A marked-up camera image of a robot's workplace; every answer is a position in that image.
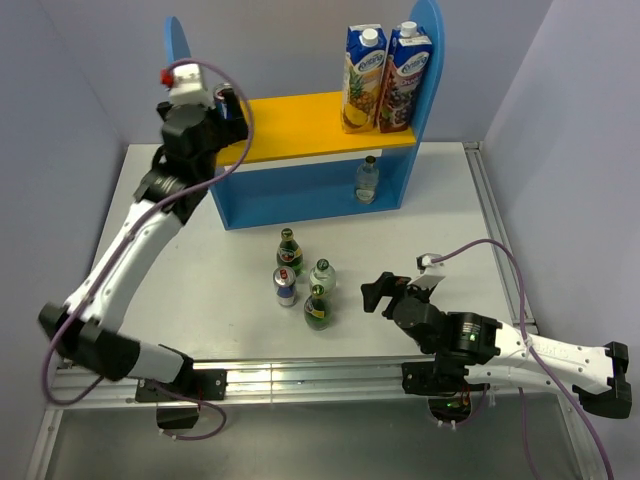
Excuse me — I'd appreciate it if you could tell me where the energy drink can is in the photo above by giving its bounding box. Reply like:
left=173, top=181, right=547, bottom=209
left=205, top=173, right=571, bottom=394
left=273, top=266, right=297, bottom=307
left=213, top=82, right=242, bottom=120

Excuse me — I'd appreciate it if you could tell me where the green glass bottle front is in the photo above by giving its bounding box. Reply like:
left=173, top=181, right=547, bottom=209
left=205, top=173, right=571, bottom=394
left=303, top=284, right=332, bottom=331

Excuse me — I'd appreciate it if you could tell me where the green glass bottle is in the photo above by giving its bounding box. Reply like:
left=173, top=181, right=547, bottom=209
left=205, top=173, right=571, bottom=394
left=276, top=228, right=304, bottom=276
left=303, top=284, right=332, bottom=331

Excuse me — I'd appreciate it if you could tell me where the clear glass bottle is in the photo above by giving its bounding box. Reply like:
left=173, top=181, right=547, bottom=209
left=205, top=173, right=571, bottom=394
left=354, top=155, right=380, bottom=204
left=309, top=258, right=336, bottom=296

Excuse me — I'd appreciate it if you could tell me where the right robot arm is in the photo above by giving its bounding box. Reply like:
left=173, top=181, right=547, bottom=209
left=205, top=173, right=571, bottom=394
left=361, top=272, right=632, bottom=419

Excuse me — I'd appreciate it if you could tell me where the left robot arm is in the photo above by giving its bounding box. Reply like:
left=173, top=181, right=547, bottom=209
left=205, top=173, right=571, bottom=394
left=38, top=84, right=251, bottom=399

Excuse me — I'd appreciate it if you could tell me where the blue and yellow shelf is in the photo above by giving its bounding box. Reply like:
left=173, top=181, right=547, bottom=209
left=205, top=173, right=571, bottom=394
left=164, top=0, right=446, bottom=231

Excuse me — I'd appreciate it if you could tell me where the pineapple juice carton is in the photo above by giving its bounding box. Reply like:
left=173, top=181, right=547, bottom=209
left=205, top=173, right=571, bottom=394
left=341, top=24, right=387, bottom=133

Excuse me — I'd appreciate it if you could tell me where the berry juice carton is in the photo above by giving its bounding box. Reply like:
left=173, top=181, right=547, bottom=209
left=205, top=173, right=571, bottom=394
left=376, top=21, right=433, bottom=133

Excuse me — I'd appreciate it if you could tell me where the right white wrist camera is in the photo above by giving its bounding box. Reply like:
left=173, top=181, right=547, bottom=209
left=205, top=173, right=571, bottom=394
left=410, top=253, right=446, bottom=291

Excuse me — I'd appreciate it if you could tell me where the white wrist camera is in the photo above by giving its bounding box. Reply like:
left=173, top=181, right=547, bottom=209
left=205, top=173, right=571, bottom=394
left=160, top=63, right=211, bottom=107
left=410, top=253, right=446, bottom=291

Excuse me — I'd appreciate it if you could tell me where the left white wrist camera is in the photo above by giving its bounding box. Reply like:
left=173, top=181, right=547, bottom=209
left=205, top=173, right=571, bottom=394
left=160, top=63, right=211, bottom=107

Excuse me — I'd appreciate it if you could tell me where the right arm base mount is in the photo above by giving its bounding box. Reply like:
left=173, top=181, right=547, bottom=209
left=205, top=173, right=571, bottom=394
left=401, top=358, right=488, bottom=423

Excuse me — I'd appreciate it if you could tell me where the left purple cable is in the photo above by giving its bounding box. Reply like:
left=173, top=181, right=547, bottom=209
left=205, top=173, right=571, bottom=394
left=40, top=58, right=254, bottom=441

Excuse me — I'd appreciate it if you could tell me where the purple cable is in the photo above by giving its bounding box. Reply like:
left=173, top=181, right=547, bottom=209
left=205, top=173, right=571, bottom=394
left=429, top=238, right=614, bottom=480
left=40, top=58, right=254, bottom=441

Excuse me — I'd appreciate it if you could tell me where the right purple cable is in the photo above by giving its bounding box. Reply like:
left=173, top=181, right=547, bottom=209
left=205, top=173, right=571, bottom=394
left=429, top=238, right=614, bottom=480

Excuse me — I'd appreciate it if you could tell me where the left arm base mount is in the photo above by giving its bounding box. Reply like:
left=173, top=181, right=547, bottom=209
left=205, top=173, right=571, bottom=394
left=134, top=369, right=227, bottom=441

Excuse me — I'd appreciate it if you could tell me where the aluminium rail frame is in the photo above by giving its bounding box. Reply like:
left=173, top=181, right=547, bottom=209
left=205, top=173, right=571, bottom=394
left=24, top=141, right=601, bottom=480

